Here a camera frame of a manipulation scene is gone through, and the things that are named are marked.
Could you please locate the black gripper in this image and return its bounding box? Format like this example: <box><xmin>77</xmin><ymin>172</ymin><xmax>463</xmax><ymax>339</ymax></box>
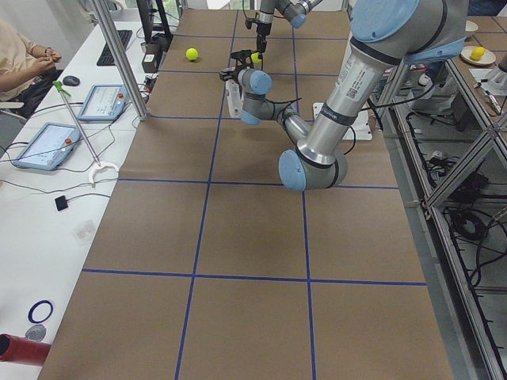
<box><xmin>219</xmin><ymin>65</ymin><xmax>248</xmax><ymax>85</ymax></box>
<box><xmin>256</xmin><ymin>33</ymin><xmax>267</xmax><ymax>63</ymax></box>

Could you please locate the yellow Wilson tennis ball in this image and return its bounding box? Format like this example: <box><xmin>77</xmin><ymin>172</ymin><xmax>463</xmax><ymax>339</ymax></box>
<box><xmin>250</xmin><ymin>52</ymin><xmax>263</xmax><ymax>63</ymax></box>

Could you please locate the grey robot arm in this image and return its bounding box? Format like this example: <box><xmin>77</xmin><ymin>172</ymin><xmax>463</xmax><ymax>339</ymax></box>
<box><xmin>219</xmin><ymin>0</ymin><xmax>468</xmax><ymax>192</ymax></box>
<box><xmin>246</xmin><ymin>0</ymin><xmax>322</xmax><ymax>62</ymax></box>

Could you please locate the yellow far tennis ball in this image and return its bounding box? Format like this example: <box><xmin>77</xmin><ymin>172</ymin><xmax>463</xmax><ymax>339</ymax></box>
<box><xmin>185</xmin><ymin>47</ymin><xmax>199</xmax><ymax>62</ymax></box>

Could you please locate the black box with label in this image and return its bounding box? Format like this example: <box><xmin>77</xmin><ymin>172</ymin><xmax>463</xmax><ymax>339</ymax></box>
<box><xmin>142</xmin><ymin>44</ymin><xmax>162</xmax><ymax>74</ymax></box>

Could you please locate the black monitor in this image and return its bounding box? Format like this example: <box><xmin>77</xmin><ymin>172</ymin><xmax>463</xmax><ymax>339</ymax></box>
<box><xmin>136</xmin><ymin>0</ymin><xmax>173</xmax><ymax>46</ymax></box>

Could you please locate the black computer keyboard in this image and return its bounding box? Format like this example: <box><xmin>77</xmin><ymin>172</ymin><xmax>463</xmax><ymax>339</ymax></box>
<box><xmin>96</xmin><ymin>29</ymin><xmax>134</xmax><ymax>67</ymax></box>

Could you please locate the far blue teach pendant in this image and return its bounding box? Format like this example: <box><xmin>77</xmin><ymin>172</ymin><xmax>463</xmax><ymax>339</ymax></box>
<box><xmin>77</xmin><ymin>84</ymin><xmax>128</xmax><ymax>122</ymax></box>

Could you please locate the blue teach pendant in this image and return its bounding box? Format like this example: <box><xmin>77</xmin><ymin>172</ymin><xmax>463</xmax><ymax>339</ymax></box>
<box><xmin>13</xmin><ymin>123</ymin><xmax>81</xmax><ymax>171</ymax></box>
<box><xmin>77</xmin><ymin>84</ymin><xmax>128</xmax><ymax>122</ymax></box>

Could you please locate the grey computer mouse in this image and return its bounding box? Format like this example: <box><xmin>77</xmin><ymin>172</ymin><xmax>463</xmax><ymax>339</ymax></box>
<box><xmin>62</xmin><ymin>75</ymin><xmax>81</xmax><ymax>87</ymax></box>

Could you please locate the metal reacher grabber stick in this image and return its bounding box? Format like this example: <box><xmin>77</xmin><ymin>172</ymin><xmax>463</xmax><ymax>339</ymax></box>
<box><xmin>51</xmin><ymin>80</ymin><xmax>120</xmax><ymax>187</ymax></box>

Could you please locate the near blue teach pendant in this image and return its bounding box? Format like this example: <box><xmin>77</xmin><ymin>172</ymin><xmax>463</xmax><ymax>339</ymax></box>
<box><xmin>13</xmin><ymin>123</ymin><xmax>81</xmax><ymax>171</ymax></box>

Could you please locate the seated person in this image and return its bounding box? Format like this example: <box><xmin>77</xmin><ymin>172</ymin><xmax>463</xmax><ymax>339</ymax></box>
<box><xmin>1</xmin><ymin>20</ymin><xmax>62</xmax><ymax>119</ymax></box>

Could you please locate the small black square pad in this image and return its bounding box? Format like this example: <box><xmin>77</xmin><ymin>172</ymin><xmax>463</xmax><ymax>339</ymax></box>
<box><xmin>55</xmin><ymin>196</ymin><xmax>68</xmax><ymax>211</ymax></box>

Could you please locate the plate with lemon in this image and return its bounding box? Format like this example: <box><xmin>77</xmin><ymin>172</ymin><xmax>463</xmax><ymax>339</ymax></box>
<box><xmin>460</xmin><ymin>46</ymin><xmax>496</xmax><ymax>67</ymax></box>

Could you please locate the red cylinder bottle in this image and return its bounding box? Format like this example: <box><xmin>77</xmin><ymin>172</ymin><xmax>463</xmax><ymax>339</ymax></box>
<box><xmin>1</xmin><ymin>334</ymin><xmax>51</xmax><ymax>367</ymax></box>

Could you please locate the aluminium frame post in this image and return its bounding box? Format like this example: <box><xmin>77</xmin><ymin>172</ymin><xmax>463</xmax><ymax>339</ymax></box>
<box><xmin>90</xmin><ymin>0</ymin><xmax>148</xmax><ymax>121</ymax></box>

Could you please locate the blue ring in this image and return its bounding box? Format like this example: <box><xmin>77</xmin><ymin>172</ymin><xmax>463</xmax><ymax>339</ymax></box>
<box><xmin>27</xmin><ymin>299</ymin><xmax>55</xmax><ymax>325</ymax></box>

